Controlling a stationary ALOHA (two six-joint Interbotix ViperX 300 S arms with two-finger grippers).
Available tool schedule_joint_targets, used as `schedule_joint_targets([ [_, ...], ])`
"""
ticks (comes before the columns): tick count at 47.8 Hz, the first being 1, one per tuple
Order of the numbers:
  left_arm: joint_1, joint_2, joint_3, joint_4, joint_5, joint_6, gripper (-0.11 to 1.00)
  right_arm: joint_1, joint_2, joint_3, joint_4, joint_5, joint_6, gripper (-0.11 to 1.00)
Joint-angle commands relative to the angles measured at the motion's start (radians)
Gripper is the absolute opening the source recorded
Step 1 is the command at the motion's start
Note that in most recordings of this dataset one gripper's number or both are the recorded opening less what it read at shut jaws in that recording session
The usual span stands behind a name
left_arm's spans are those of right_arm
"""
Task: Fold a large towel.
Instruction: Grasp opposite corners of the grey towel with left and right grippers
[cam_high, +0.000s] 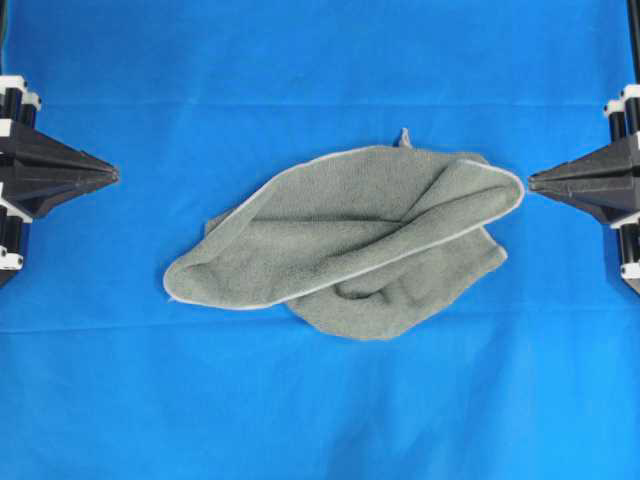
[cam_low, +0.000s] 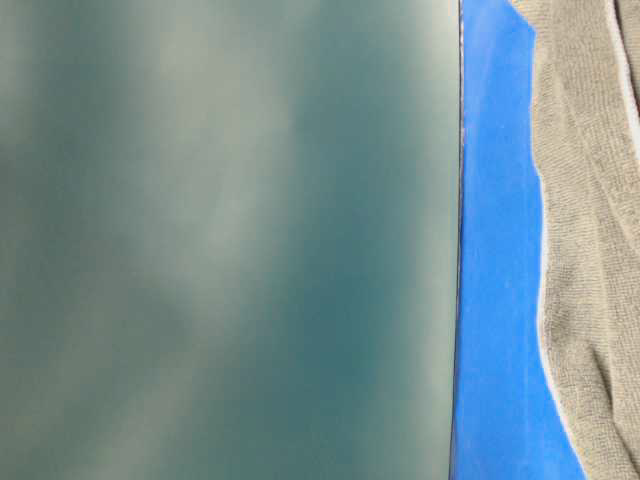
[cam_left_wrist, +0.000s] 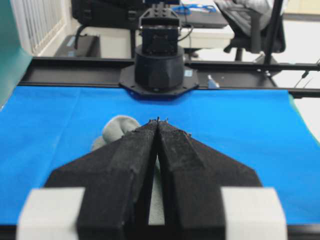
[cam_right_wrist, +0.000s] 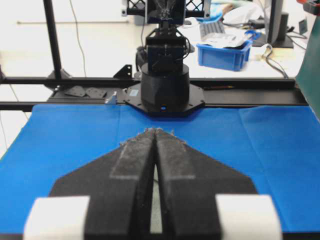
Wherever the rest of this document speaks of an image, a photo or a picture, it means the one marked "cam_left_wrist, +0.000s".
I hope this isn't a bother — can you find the grey towel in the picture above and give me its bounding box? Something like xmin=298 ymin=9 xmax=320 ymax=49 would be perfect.
xmin=91 ymin=115 xmax=165 ymax=225

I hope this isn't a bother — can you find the black bag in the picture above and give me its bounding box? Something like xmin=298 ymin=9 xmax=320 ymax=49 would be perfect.
xmin=71 ymin=0 xmax=149 ymax=30

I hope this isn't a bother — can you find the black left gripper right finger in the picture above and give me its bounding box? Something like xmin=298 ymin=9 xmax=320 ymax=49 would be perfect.
xmin=156 ymin=118 xmax=288 ymax=240

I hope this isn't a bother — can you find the blue table cloth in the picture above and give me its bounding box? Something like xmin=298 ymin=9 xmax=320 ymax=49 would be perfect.
xmin=0 ymin=86 xmax=320 ymax=225

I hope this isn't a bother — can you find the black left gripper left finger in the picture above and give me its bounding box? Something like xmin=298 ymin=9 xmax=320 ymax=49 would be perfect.
xmin=17 ymin=119 xmax=158 ymax=240

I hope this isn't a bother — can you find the green backdrop board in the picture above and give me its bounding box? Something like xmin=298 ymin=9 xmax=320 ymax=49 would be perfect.
xmin=0 ymin=0 xmax=33 ymax=108

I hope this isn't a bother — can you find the black office chair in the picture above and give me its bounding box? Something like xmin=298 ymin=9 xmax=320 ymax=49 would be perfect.
xmin=214 ymin=0 xmax=275 ymax=61

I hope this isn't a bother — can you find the black aluminium frame rail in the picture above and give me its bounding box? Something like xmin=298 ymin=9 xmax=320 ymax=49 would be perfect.
xmin=19 ymin=57 xmax=320 ymax=97

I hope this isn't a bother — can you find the blue cable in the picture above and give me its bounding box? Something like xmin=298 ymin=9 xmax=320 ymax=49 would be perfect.
xmin=172 ymin=4 xmax=216 ymax=15

